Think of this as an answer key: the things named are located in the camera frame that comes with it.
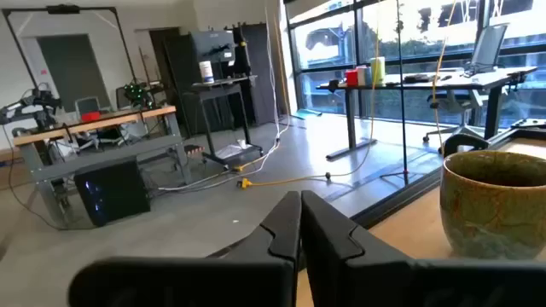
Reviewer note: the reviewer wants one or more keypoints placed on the red container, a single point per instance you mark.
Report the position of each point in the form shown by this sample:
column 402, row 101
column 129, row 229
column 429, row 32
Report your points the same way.
column 352, row 78

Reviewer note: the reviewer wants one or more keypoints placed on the white wipes canister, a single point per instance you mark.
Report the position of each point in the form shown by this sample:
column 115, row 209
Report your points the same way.
column 206, row 71

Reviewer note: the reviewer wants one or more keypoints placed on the white container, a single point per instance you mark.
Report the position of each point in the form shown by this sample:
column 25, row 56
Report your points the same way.
column 363, row 76

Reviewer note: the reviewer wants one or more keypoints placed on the green glazed ceramic mug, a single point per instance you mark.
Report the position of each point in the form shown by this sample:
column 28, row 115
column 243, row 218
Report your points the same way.
column 490, row 213

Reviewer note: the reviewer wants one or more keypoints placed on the black table edge hook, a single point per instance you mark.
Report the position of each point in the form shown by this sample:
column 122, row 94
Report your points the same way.
column 465, row 143

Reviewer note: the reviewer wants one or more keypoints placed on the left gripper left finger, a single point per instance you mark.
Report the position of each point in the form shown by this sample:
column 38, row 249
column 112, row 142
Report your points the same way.
column 239, row 277

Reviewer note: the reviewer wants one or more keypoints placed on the black computer tower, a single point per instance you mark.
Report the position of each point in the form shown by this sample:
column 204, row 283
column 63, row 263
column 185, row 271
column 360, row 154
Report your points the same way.
column 111, row 192

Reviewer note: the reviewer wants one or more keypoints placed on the yellow-green container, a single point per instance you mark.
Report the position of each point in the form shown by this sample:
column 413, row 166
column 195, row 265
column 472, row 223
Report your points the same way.
column 378, row 70

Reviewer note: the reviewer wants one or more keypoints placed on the teal floor mat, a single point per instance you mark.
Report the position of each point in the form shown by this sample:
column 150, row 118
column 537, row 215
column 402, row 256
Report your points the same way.
column 306, row 113

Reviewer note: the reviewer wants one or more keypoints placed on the wooden top workbench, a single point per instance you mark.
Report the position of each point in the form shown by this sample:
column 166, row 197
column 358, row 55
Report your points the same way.
column 106, row 117

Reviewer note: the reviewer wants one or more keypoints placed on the black office desk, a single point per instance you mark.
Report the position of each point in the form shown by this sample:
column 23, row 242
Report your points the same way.
column 460, row 80

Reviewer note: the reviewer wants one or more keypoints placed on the tall black cabinet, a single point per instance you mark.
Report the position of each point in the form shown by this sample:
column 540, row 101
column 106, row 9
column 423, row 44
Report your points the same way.
column 260, row 72
column 170, row 77

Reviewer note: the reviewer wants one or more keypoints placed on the background black robot arm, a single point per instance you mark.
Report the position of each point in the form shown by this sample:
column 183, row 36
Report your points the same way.
column 38, row 100

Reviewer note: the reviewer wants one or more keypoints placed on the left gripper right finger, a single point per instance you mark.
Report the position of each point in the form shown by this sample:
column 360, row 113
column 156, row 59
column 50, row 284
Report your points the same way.
column 384, row 281

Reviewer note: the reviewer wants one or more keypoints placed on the black aluminium table frame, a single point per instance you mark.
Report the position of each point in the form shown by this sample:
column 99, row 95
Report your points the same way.
column 396, row 202

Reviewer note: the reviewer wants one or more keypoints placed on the black frame rig with camera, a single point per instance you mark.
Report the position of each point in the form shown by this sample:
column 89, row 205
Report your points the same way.
column 63, row 9

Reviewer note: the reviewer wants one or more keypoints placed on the grey mesh office chair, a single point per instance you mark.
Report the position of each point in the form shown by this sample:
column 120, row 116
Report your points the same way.
column 488, row 47

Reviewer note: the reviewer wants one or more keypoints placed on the black tripod stand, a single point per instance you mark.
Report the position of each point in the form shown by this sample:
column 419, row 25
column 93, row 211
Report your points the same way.
column 401, row 106

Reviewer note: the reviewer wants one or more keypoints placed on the red box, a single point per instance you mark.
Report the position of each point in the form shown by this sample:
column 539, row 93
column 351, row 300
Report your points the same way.
column 91, row 116

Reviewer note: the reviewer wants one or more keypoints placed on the black rolling cart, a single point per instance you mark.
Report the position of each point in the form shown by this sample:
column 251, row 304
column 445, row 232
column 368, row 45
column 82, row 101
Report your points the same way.
column 222, row 91

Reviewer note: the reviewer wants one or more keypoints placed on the black keyboard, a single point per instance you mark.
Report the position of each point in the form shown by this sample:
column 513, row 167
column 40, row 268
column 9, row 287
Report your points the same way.
column 416, row 78

